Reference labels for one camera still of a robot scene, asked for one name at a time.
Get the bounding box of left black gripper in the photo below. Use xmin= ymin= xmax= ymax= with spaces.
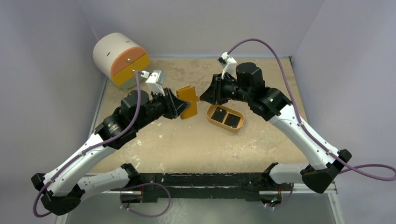
xmin=134 ymin=87 xmax=190 ymax=131

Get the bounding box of orange oval tray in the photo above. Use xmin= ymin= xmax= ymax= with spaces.
xmin=207 ymin=105 xmax=245 ymax=132

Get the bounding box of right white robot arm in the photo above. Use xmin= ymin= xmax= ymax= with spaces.
xmin=199 ymin=62 xmax=352 ymax=193

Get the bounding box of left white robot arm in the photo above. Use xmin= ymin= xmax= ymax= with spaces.
xmin=31 ymin=88 xmax=190 ymax=216

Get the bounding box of black card stack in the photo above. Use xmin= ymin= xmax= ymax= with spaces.
xmin=211 ymin=107 xmax=227 ymax=123

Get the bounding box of loose black credit card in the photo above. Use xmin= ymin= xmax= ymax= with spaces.
xmin=224 ymin=113 xmax=241 ymax=129

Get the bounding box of white round mini drawer chest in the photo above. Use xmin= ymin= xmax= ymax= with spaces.
xmin=92 ymin=33 xmax=150 ymax=89

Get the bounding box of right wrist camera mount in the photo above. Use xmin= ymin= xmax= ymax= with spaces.
xmin=217 ymin=52 xmax=237 ymax=79

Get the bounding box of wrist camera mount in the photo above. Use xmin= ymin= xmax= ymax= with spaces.
xmin=141 ymin=70 xmax=167 ymax=96
xmin=217 ymin=52 xmax=237 ymax=79

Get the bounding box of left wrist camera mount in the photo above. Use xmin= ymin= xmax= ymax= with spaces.
xmin=141 ymin=70 xmax=167 ymax=96

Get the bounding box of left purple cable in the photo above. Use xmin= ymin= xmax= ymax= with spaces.
xmin=33 ymin=70 xmax=151 ymax=217

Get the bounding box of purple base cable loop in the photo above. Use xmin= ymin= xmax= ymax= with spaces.
xmin=119 ymin=182 xmax=172 ymax=218

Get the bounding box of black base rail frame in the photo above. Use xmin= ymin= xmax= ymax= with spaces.
xmin=77 ymin=163 xmax=336 ymax=205

